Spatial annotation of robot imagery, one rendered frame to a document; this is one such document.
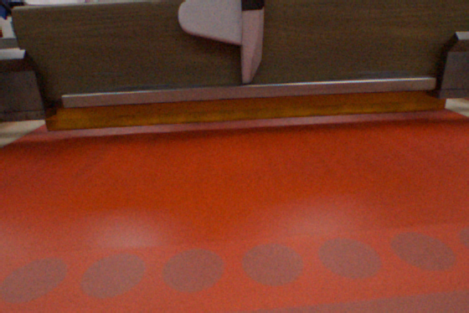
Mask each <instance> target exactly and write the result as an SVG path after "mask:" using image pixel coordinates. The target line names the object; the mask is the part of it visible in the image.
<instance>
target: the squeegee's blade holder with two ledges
mask: <svg viewBox="0 0 469 313"><path fill-rule="evenodd" d="M435 87H436V77H433V76H429V75H416V76H401V77H371V78H356V79H340V80H330V79H325V80H295V81H279V82H264V83H243V84H242V83H233V84H217V85H187V86H172V87H156V88H140V89H125V90H96V91H80V92H68V93H67V94H64V95H62V102H63V105H64V108H65V109H73V108H88V107H102V106H117V105H145V104H160V103H175V102H189V101H205V100H233V99H249V98H279V97H293V96H309V95H337V94H367V93H381V92H395V91H407V92H411V91H424V90H434V89H435Z"/></svg>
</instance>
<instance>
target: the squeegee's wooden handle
mask: <svg viewBox="0 0 469 313"><path fill-rule="evenodd" d="M185 1H187V0H124V1H104V2H83V3H64V4H45V5H30V6H25V7H15V8H14V9H13V10H12V21H13V28H14V30H15V33H16V39H17V41H18V48H19V50H26V51H27V53H28V54H29V55H30V56H31V58H32V59H33V60H34V61H35V63H36V64H37V65H38V67H39V74H40V76H41V80H42V82H43V88H44V93H45V95H46V101H47V104H48V106H49V105H62V104H63V102H62V95H64V94H67V93H68V92H80V91H96V90H125V89H140V88H156V87H172V86H187V85H217V84H233V83H242V73H241V57H240V46H239V45H235V44H230V43H223V42H219V41H216V40H212V39H209V38H203V37H197V36H193V35H190V34H189V33H186V32H185V31H183V29H182V27H181V25H180V24H179V21H178V9H179V8H180V6H181V4H182V3H183V2H185ZM468 31H469V0H265V6H264V26H263V39H262V50H261V53H262V60H261V62H260V64H259V66H258V68H257V70H256V71H255V76H254V77H253V79H252V81H251V83H264V82H279V81H295V80H325V79H330V80H340V79H356V78H371V77H401V76H416V75H429V76H433V77H436V78H437V75H438V71H439V69H438V68H439V64H440V61H441V50H442V48H443V47H444V45H445V43H447V42H448V41H449V38H451V37H452V36H453V34H454V33H456V32H468Z"/></svg>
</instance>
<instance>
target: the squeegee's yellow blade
mask: <svg viewBox="0 0 469 313"><path fill-rule="evenodd" d="M417 100H438V99H437V98H434V97H431V96H428V95H426V92H425V90H424V91H411V92H407V91H395V92H381V93H367V94H337V95H309V96H293V97H279V98H249V99H233V100H205V101H189V102H175V103H160V104H145V105H117V106H102V107H88V108H73V109H65V108H64V105H56V112H57V114H56V115H54V116H52V117H50V118H49V119H46V120H61V119H75V118H89V117H103V116H118V115H145V114H165V113H189V112H203V111H218V110H246V109H261V108H276V107H290V106H319V105H346V104H361V103H375V102H378V103H389V102H403V101H417ZM445 100H446V99H445ZM46 120H45V121H46Z"/></svg>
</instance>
